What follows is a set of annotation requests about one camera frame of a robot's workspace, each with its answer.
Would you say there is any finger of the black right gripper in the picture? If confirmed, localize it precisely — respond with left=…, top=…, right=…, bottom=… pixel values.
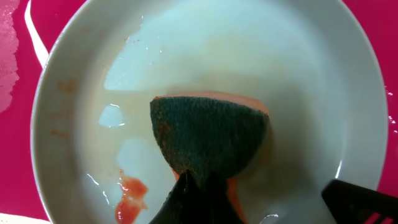
left=322, top=179, right=397, bottom=224

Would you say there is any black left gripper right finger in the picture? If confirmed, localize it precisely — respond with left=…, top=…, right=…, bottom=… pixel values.
left=205, top=173, right=246, bottom=224

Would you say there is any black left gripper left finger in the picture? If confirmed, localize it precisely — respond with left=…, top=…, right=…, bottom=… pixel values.
left=149, top=171, right=202, bottom=224

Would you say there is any green orange sponge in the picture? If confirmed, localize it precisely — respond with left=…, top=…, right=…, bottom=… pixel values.
left=150, top=92, right=269, bottom=223

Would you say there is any white plate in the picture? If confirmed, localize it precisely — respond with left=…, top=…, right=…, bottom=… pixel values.
left=31, top=1, right=388, bottom=223

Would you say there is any red plastic tray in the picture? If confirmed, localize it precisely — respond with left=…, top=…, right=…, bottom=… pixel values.
left=1, top=0, right=397, bottom=223

